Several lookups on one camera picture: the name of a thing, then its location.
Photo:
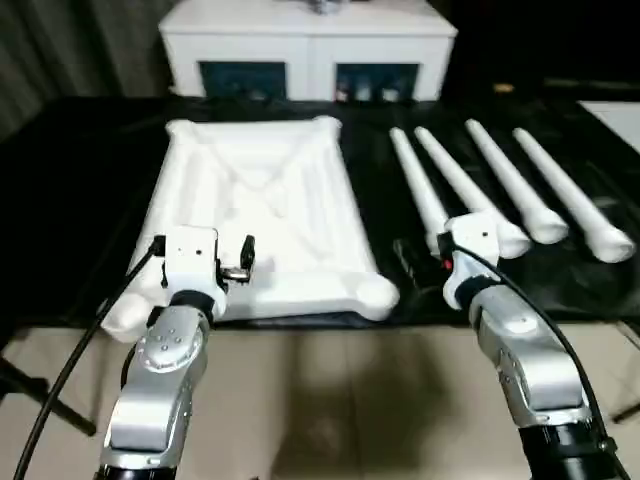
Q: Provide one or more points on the white plastic table top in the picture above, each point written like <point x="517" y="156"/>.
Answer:
<point x="260" y="200"/>

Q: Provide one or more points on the white plastic table leg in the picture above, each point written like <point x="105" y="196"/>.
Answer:
<point x="460" y="175"/>
<point x="417" y="185"/>
<point x="565" y="195"/>
<point x="505" y="175"/>

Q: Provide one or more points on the black mat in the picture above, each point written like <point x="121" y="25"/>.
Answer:
<point x="75" y="200"/>

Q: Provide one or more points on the small white jar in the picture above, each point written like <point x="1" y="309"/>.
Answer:
<point x="363" y="92"/>
<point x="343" y="93"/>
<point x="388" y="94"/>

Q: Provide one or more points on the small yellow object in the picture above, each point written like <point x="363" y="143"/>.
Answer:
<point x="503" y="88"/>

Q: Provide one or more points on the white cabinet with glass doors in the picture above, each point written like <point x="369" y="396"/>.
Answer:
<point x="310" y="55"/>

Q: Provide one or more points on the black stand leg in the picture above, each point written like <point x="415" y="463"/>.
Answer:
<point x="50" y="395"/>

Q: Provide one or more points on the white flat board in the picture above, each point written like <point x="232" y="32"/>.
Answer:
<point x="617" y="125"/>

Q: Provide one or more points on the small silver object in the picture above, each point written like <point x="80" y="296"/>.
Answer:
<point x="320" y="5"/>

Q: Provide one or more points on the grey curtain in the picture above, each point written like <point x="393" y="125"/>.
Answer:
<point x="60" y="50"/>

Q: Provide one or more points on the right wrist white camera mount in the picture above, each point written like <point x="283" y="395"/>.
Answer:
<point x="475" y="235"/>

